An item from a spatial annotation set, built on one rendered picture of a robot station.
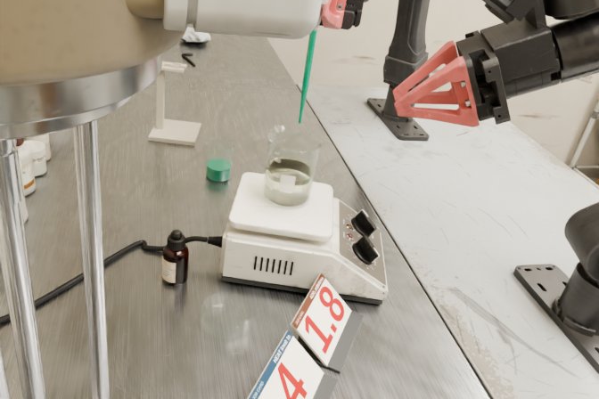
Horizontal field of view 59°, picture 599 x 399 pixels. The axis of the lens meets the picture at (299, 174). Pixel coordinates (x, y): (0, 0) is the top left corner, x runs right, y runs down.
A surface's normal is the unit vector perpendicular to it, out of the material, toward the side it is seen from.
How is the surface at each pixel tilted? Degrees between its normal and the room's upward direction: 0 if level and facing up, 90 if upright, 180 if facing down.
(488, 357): 0
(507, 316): 0
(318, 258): 90
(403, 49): 105
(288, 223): 0
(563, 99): 90
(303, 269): 90
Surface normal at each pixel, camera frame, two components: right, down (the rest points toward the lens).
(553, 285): 0.14, -0.86
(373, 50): 0.23, 0.51
